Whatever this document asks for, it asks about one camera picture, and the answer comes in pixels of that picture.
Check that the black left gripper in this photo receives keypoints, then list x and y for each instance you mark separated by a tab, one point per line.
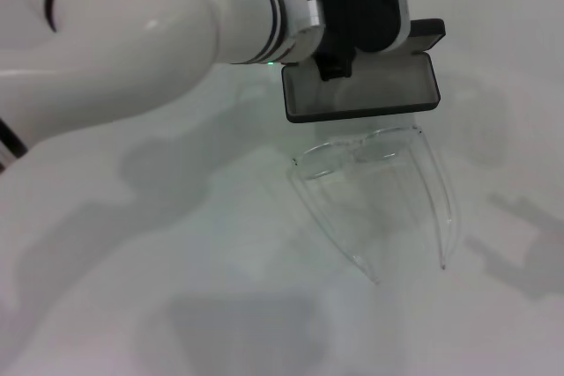
361	2

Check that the black glasses case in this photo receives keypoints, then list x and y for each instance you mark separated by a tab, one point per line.
374	85

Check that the clear white glasses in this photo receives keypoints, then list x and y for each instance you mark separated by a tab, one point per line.
374	147

